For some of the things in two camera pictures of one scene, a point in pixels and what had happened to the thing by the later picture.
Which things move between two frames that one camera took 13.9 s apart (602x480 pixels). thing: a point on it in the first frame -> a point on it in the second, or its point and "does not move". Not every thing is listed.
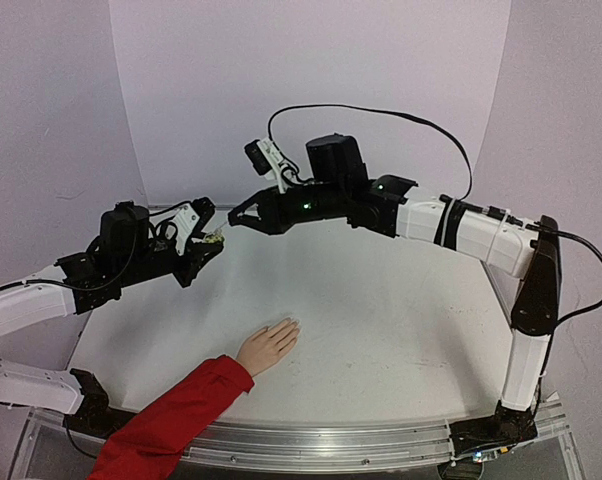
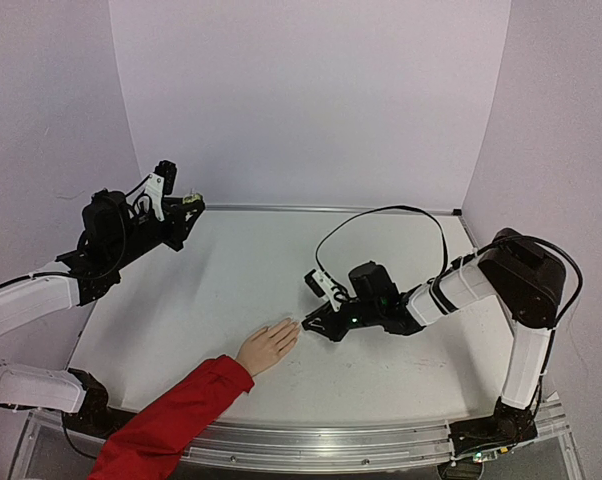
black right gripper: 266,211 -> 334,321
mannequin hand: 264,347 does not move
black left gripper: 189,257 -> 175,223
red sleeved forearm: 156,441 does not move
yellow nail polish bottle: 214,238 -> 194,196
